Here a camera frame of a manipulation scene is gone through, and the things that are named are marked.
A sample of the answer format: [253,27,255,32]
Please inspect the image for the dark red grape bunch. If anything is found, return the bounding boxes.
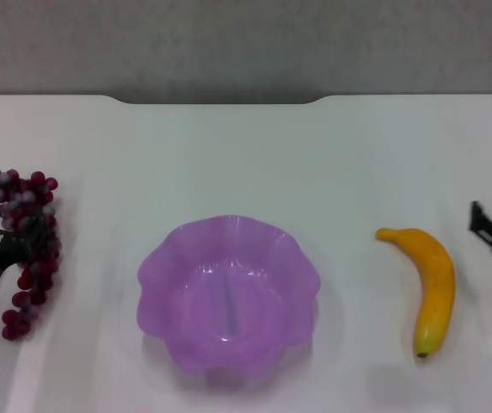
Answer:
[0,169,63,342]

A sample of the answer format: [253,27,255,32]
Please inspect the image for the yellow banana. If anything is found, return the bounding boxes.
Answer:
[374,226,457,359]

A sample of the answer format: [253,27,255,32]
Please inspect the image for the purple translucent wavy bowl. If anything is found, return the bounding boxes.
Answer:
[136,214,323,382]

